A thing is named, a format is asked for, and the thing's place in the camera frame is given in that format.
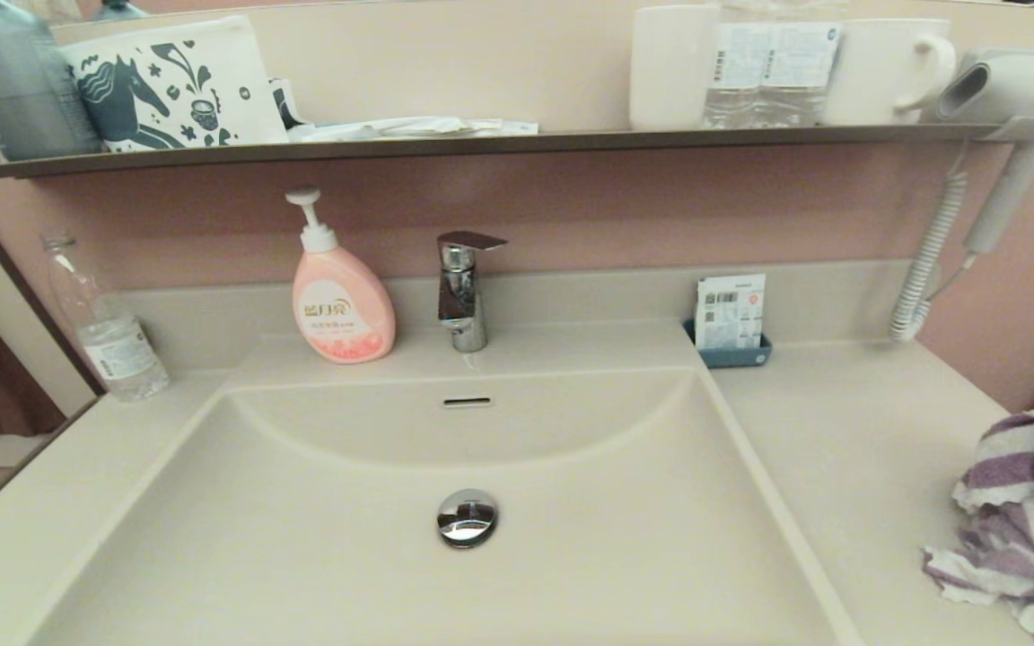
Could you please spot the purple white striped towel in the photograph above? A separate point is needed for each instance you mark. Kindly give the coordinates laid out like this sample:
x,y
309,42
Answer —
x,y
1020,529

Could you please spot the chrome faucet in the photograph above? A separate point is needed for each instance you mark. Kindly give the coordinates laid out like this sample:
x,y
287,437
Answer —
x,y
461,292

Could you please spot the chrome sink drain stopper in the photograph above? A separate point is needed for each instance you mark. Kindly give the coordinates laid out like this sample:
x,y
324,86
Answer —
x,y
467,519

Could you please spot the beige sink basin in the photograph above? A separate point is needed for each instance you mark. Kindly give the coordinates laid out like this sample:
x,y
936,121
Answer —
x,y
302,538

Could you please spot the white hair dryer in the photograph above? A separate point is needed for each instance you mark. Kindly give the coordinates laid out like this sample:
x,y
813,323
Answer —
x,y
1024,85

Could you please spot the white printed paper packet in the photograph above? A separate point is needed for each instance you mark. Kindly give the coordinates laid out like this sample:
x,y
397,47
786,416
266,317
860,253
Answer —
x,y
731,309

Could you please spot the white tumbler cup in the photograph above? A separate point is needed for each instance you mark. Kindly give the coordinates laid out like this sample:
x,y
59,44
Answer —
x,y
674,68

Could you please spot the white wrapped toiletries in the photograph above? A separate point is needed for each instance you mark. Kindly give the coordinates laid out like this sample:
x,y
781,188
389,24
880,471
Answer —
x,y
409,127

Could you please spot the pink soap pump bottle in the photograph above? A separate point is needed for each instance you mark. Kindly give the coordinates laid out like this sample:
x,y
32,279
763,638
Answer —
x,y
344,309

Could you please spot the uncapped clear plastic bottle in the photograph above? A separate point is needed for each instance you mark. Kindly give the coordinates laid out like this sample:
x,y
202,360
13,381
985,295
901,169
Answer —
x,y
118,345

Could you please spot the white horse print pouch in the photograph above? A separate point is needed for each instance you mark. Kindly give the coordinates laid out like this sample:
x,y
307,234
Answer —
x,y
171,85

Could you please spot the grey bottle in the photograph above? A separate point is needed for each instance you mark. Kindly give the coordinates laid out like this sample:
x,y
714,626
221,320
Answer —
x,y
23,90

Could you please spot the brown wall shelf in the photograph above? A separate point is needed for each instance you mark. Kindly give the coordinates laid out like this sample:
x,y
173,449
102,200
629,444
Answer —
x,y
481,144

